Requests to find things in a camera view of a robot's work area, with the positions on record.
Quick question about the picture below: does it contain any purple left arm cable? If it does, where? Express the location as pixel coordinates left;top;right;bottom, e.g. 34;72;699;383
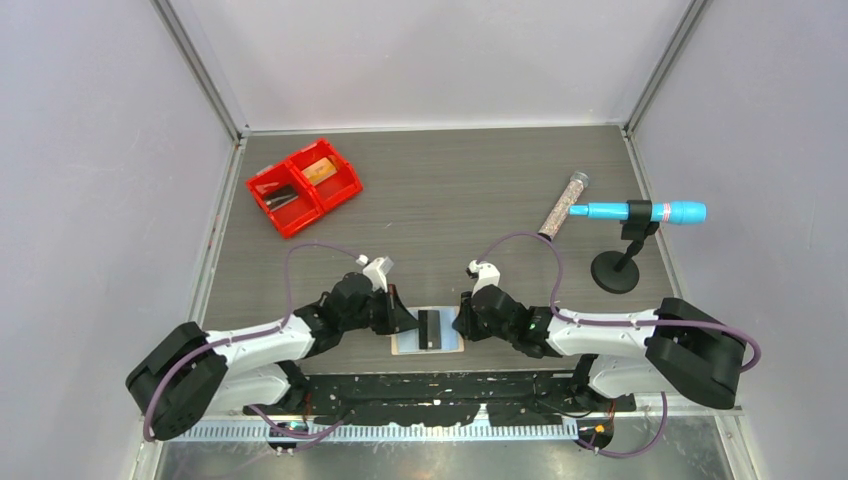
142;242;370;457

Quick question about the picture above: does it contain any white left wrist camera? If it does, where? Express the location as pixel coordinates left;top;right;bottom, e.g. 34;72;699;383
355;255;394;292

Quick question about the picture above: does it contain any glittery silver tube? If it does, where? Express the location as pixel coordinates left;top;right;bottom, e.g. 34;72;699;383
537;171;590;242

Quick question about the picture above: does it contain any black credit card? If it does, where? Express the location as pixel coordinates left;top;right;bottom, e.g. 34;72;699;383
417;309;442;351

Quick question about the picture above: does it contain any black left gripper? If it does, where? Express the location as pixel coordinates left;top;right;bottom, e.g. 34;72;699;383
341;284;419;335

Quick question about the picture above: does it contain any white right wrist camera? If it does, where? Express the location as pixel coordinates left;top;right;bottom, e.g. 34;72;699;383
466;260;501;295

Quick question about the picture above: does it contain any orange card in bin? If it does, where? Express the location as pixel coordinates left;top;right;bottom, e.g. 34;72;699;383
302;157;337;185

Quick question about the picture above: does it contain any beige leather card holder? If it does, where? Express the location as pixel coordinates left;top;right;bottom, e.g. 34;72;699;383
391;306;465;356

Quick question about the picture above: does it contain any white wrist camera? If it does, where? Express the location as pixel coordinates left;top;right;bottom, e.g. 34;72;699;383
355;255;394;292
466;260;501;295

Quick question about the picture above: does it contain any black card in bin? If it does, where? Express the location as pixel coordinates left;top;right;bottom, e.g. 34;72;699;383
262;185;299;212

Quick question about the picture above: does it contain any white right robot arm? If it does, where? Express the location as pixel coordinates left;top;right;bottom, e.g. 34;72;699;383
452;286;747;411

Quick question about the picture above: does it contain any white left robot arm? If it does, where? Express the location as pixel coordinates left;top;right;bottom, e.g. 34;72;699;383
125;273;418;441

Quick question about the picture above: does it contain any blue toy microphone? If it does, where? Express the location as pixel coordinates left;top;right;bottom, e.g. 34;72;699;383
568;200;707;225

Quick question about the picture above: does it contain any red divided plastic bin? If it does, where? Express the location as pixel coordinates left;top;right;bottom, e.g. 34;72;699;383
245;138;363;239

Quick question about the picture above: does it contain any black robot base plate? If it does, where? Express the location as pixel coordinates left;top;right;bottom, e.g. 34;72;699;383
259;370;635;427

